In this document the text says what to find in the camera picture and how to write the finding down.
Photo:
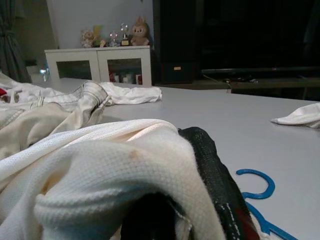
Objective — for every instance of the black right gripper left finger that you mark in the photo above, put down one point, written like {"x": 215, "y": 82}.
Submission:
{"x": 147, "y": 217}

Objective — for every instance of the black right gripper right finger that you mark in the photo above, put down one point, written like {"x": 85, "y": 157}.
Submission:
{"x": 215, "y": 170}

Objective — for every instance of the blue plastic hanger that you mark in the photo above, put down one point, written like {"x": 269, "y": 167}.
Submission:
{"x": 265, "y": 195}

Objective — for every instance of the white mesh jersey brown print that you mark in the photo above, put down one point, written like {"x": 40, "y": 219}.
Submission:
{"x": 100, "y": 162}

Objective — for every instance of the plain white t-shirt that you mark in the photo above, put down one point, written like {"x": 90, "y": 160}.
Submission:
{"x": 300, "y": 116}

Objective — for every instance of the dark brown TV console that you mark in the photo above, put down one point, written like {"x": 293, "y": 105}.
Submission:
{"x": 275, "y": 85}

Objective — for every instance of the black speaker box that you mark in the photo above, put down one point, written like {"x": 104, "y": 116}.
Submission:
{"x": 177, "y": 37}

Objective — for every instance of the cream white jeans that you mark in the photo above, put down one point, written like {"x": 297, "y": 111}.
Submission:
{"x": 50, "y": 120}

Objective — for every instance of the black television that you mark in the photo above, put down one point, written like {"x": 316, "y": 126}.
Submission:
{"x": 262, "y": 32}

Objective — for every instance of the brown plush toy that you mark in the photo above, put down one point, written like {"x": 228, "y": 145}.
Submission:
{"x": 140, "y": 31}

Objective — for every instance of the small gold trophy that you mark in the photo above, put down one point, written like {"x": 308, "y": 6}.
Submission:
{"x": 124, "y": 35}

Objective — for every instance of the white glass door cabinet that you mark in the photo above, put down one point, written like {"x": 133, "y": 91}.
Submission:
{"x": 100, "y": 53}

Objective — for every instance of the clear crystal figurine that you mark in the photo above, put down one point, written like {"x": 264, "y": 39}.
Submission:
{"x": 113, "y": 38}

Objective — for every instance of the white crumpled shirt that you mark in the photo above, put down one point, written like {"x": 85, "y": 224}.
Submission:
{"x": 27, "y": 95}

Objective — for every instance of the yellow green ornament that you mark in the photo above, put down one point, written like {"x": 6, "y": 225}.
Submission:
{"x": 98, "y": 33}

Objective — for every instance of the cream plush doll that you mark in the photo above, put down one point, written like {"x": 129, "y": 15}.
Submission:
{"x": 87, "y": 38}

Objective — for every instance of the red garment with white trim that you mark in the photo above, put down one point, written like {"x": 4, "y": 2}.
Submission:
{"x": 2, "y": 92}

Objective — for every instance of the dark green curtain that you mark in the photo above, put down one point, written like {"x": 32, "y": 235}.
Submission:
{"x": 12, "y": 37}

